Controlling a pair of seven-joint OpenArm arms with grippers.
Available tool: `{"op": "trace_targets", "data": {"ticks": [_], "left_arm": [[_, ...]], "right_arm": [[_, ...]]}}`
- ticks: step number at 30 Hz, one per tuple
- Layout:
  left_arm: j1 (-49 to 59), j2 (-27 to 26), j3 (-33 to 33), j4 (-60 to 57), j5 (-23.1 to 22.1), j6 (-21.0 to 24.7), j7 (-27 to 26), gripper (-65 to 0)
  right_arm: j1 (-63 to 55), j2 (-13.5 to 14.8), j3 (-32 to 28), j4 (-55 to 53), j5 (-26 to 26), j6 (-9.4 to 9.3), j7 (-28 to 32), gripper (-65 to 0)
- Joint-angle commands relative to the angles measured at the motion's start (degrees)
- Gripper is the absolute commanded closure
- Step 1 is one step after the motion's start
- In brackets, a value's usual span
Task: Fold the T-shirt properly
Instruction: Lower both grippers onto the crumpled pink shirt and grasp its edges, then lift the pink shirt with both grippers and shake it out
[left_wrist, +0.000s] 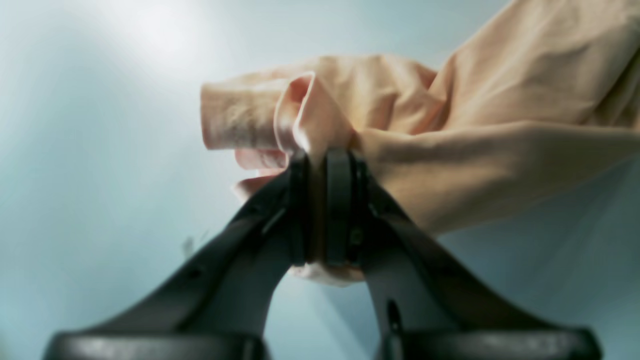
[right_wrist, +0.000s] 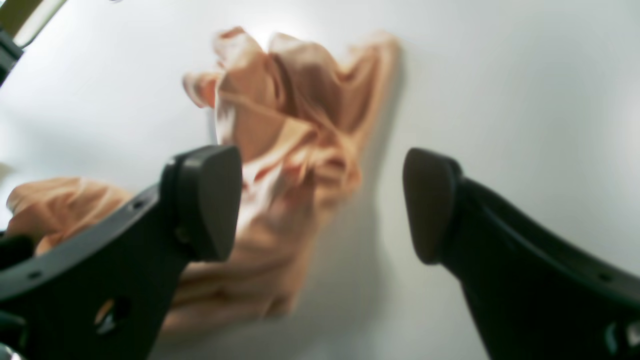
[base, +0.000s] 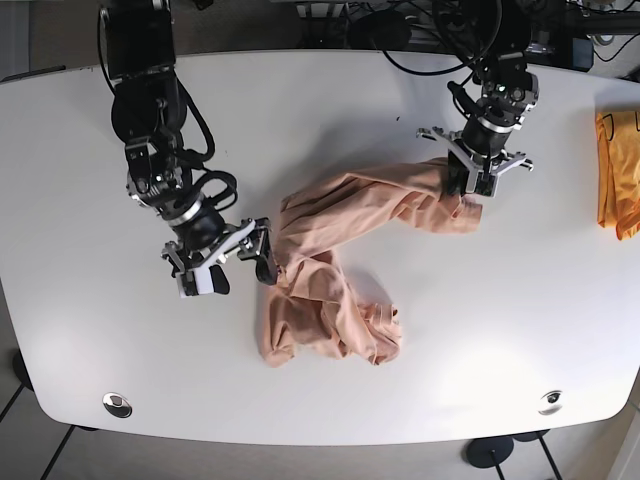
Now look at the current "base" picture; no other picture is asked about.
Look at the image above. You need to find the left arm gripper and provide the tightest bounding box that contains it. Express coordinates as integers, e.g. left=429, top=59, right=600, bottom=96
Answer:
left=416, top=127, right=534, bottom=196

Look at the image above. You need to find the right metal table grommet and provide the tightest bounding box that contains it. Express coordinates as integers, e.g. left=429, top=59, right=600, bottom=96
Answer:
left=537, top=390, right=564, bottom=416

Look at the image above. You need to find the metal table grommet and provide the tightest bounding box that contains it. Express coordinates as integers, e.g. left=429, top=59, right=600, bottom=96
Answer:
left=537, top=390, right=564, bottom=416
left=102, top=392, right=133, bottom=419

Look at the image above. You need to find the orange T-shirt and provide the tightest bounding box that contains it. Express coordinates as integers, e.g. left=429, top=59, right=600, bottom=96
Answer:
left=595, top=110, right=639, bottom=241

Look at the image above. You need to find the left metal table grommet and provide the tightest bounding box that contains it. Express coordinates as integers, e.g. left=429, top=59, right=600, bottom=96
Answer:
left=102, top=392, right=133, bottom=419

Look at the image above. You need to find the black round stand base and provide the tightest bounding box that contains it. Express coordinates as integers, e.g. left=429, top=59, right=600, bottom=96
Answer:
left=464, top=436, right=514, bottom=469

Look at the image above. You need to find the peach pink T-shirt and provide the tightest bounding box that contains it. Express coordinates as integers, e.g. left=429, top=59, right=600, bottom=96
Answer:
left=260, top=158, right=483, bottom=368

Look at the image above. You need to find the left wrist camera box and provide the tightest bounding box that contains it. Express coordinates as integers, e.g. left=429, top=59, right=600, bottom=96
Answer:
left=464, top=170, right=499, bottom=198

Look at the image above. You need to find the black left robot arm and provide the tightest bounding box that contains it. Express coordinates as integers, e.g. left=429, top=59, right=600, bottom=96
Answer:
left=383, top=1, right=539, bottom=197

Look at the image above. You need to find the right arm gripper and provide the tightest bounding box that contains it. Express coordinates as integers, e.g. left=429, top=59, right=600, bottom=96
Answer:
left=161, top=217, right=278, bottom=295

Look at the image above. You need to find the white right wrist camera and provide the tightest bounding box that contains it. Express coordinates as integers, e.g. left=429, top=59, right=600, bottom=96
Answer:
left=176, top=267, right=215, bottom=298

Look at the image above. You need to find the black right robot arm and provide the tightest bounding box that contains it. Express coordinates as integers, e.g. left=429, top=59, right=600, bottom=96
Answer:
left=97, top=1, right=278, bottom=298

